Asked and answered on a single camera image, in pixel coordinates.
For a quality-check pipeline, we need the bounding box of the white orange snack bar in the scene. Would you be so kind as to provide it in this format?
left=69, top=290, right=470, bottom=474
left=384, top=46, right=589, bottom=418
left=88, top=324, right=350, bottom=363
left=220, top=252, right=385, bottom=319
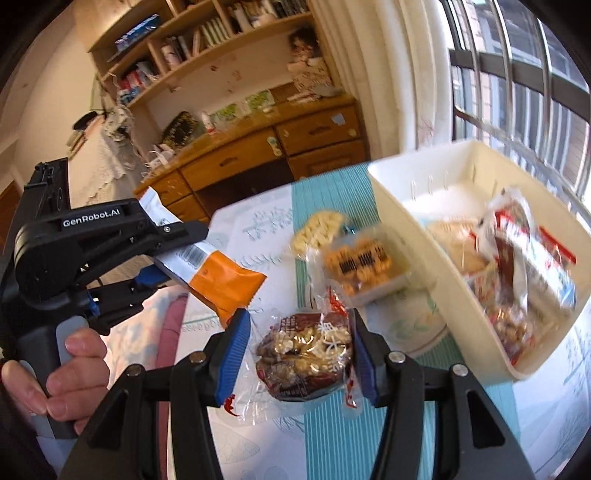
left=137, top=186, right=270, bottom=328

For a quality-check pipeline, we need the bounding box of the blue white patterned tablecloth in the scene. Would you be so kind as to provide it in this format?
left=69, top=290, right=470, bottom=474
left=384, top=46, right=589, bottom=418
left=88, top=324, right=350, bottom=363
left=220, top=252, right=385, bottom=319
left=169, top=144, right=590, bottom=479

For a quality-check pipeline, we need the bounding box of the wooden desk with drawers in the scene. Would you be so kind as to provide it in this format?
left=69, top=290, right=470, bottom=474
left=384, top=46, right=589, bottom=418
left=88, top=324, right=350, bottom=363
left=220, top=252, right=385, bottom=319
left=134, top=94, right=369, bottom=222

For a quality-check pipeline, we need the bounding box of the white small bottle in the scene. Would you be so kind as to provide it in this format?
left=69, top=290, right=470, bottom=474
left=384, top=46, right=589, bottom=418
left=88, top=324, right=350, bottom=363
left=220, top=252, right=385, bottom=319
left=200, top=111, right=216, bottom=135

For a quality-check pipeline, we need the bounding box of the floral ceramic plate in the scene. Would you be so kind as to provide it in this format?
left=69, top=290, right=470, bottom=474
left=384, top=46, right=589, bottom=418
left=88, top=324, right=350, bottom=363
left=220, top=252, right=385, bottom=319
left=361, top=289, right=449, bottom=357

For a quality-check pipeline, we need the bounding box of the white plastic storage bin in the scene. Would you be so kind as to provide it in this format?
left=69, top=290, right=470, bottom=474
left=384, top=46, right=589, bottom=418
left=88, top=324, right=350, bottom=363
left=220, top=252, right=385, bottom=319
left=368, top=140, right=590, bottom=384

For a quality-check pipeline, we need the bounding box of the white lace covered cabinet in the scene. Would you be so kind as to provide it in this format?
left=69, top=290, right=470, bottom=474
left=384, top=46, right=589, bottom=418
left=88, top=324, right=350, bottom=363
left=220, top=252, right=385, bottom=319
left=68, top=117, right=145, bottom=208

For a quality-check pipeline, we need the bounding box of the person's left hand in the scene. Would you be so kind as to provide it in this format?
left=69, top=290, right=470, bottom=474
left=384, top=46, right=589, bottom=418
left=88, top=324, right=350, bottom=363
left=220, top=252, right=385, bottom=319
left=1, top=328, right=110, bottom=434

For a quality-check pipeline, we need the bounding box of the cream floral curtain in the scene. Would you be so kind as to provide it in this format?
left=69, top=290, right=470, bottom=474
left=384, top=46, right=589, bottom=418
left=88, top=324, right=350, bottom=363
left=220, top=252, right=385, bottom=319
left=310, top=0, right=453, bottom=159

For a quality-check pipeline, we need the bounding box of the patterned cardboard box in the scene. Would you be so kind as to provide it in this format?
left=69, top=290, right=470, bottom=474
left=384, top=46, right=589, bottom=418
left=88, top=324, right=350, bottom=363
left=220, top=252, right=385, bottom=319
left=287, top=57, right=334, bottom=93

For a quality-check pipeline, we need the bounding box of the orange cookie tray pack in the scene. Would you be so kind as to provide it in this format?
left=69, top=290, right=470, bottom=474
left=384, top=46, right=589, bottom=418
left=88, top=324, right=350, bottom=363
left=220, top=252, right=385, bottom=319
left=307, top=224, right=411, bottom=307

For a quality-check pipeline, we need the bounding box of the mixed nuts clear bag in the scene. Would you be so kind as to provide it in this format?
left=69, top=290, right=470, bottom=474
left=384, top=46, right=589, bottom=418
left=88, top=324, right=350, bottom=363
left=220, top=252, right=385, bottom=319
left=225, top=285, right=363, bottom=426

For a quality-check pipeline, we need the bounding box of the pastel fleece blanket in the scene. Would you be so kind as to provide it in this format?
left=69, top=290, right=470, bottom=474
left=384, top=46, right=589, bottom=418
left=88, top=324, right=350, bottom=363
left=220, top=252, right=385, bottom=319
left=102, top=286, right=188, bottom=383

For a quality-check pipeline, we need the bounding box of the white red-edged snack packet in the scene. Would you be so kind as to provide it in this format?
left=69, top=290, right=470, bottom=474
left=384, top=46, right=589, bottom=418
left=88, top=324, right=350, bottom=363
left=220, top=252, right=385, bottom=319
left=484, top=186, right=536, bottom=234

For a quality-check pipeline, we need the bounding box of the wooden bookshelf hutch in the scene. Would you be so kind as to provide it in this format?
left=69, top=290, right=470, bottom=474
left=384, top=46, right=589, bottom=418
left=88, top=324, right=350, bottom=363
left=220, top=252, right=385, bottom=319
left=73, top=1, right=318, bottom=131

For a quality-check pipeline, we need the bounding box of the long red white biscuit pack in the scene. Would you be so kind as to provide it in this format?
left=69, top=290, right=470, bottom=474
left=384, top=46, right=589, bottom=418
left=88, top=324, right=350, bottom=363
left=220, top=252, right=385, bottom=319
left=495, top=211, right=577, bottom=319

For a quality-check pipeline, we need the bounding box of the doll on desk box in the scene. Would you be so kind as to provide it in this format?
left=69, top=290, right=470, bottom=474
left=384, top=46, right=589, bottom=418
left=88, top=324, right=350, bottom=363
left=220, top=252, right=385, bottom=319
left=287, top=27, right=324, bottom=72

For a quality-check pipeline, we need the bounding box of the beige pastry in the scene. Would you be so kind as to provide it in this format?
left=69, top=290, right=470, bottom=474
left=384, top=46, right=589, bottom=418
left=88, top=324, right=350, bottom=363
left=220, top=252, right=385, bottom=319
left=427, top=219, right=489, bottom=276

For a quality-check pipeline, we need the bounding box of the metal window security grille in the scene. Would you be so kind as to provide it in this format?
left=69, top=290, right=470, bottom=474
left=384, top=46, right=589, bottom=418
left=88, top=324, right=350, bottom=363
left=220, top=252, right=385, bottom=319
left=438, top=1, right=590, bottom=205

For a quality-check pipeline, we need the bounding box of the white charger with cables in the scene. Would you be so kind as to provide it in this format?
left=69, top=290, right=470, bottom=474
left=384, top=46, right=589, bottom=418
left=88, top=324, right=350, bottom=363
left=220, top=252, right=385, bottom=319
left=144, top=144, right=176, bottom=171

